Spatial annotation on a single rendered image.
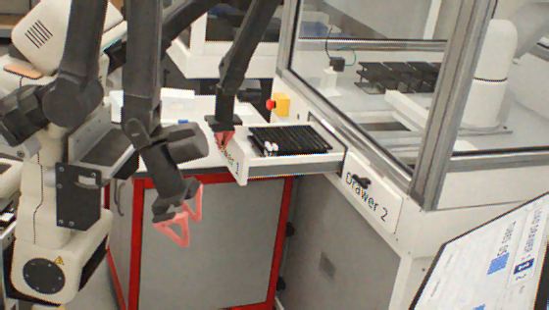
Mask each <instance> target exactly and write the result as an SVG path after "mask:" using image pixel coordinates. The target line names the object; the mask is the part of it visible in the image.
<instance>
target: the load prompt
mask: <svg viewBox="0 0 549 310"><path fill-rule="evenodd" d="M548 214H549V202H547V203H546V204H544V205H542V206H540V207H538V208H536V209H533V210H531V211H529V212H527V213H526V219H525V222H524V227H523V230H522V234H521V236H520V239H519V243H518V248H517V251H516V254H515V257H514V260H513V263H512V266H511V269H510V275H509V278H508V280H507V283H506V286H505V289H507V288H509V287H512V286H515V285H518V284H520V283H523V282H525V281H527V280H531V279H533V278H534V275H535V271H536V267H537V263H538V260H539V252H540V248H541V244H542V240H543V236H544V234H545V229H546V226H547V219H548ZM505 289H504V290H505Z"/></svg>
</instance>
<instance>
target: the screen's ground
mask: <svg viewBox="0 0 549 310"><path fill-rule="evenodd" d="M525 208H526V206H524V207H523V208H521V209H517V210H516V211H514V212H512V213H510V214H508V215H507V216H505V217H501V218H499V219H497V220H496V221H494V222H492V223H490V224H488V225H485V226H483V227H481V228H479V229H478V230H476V231H474V232H473V234H472V236H471V238H470V240H473V239H475V238H477V237H479V236H480V235H482V234H484V233H488V232H490V231H492V230H494V229H496V228H497V227H499V226H500V227H499V229H498V234H497V235H496V238H495V241H494V242H493V245H492V248H491V250H490V252H489V258H488V259H487V262H486V265H485V267H484V269H483V272H482V274H481V279H480V281H479V284H478V286H477V288H476V291H475V293H474V300H473V301H472V304H470V305H468V306H466V307H464V308H462V309H457V310H472V309H474V308H475V307H477V306H479V305H482V304H483V303H485V302H486V303H485V306H484V310H533V303H534V299H535V295H536V292H537V288H538V284H539V280H540V275H541V273H540V271H541V267H542V263H543V259H544V255H545V251H546V246H547V243H548V235H549V214H548V219H547V226H546V229H545V234H544V236H543V240H542V244H541V248H540V252H539V260H538V263H537V267H536V271H535V275H534V278H533V279H531V280H527V281H525V282H523V283H520V284H518V285H515V286H512V287H509V288H507V289H505V286H506V283H507V280H508V278H509V275H510V269H511V266H512V263H513V260H514V257H515V254H516V251H517V248H518V243H519V239H520V236H521V234H522V230H523V227H524V222H525V219H526V213H527V212H526V213H524V211H525ZM470 240H469V241H470ZM513 241H514V246H513V249H512V251H511V254H510V257H509V263H508V266H507V269H506V271H505V274H504V278H503V280H502V283H501V287H500V291H499V293H496V294H492V295H490V296H488V297H486V298H484V299H482V300H480V301H479V302H475V301H476V298H477V295H478V293H479V291H480V288H481V285H482V281H483V278H484V276H485V273H486V271H487V268H488V266H489V263H490V259H491V256H492V253H493V251H494V250H496V249H498V248H500V247H502V246H504V245H506V244H508V243H509V242H513ZM455 242H456V240H453V241H452V242H450V243H448V244H447V245H446V247H445V248H444V250H443V254H442V256H441V257H440V259H439V260H438V262H437V264H436V265H435V269H434V271H433V273H432V274H431V276H430V278H429V280H428V281H427V285H426V287H425V289H424V291H423V293H422V295H421V297H420V300H419V302H418V304H417V306H416V307H415V309H414V310H436V309H437V308H438V304H439V301H440V299H441V298H442V296H443V294H444V291H445V290H446V286H447V285H448V283H449V281H450V279H451V277H452V274H453V273H454V269H455V267H456V265H457V263H458V261H459V259H460V257H461V255H462V251H463V249H464V248H465V245H466V243H467V242H465V243H463V244H461V245H460V246H458V247H456V248H453V246H454V244H455ZM459 248H462V251H461V253H460V255H459V257H458V258H457V261H456V263H455V265H454V266H453V270H451V271H449V272H446V273H445V274H441V275H439V276H437V277H436V278H433V277H434V275H435V273H436V270H437V268H438V266H439V265H440V263H441V261H442V259H443V257H444V256H446V255H448V254H450V253H452V252H453V251H455V250H457V249H459ZM447 274H450V276H449V278H448V280H447V282H446V284H445V287H444V289H443V290H442V293H441V295H440V297H439V299H436V300H434V301H431V302H429V303H428V304H427V305H425V306H422V307H420V305H421V301H422V299H423V298H424V295H425V293H426V291H427V290H428V286H429V284H430V282H434V281H436V280H438V279H440V278H442V277H444V276H445V275H447ZM504 289H505V290H504Z"/></svg>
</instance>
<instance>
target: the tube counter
mask: <svg viewBox="0 0 549 310"><path fill-rule="evenodd" d="M513 246H514V241H513V242H509V243H508V244H506V245H504V246H502V247H500V248H498V249H496V250H494V251H493V253H492V256H491V259H490V263H489V266H488V268H487V271H486V273H485V276H484V278H483V281H482V285H481V288H480V291H479V293H478V295H477V298H476V301H475V302H479V301H480V300H482V299H484V298H486V297H488V296H490V295H492V294H496V293H499V291H500V287H501V283H502V280H503V278H504V274H505V271H506V269H507V266H508V263H509V257H510V254H511V251H512V249H513Z"/></svg>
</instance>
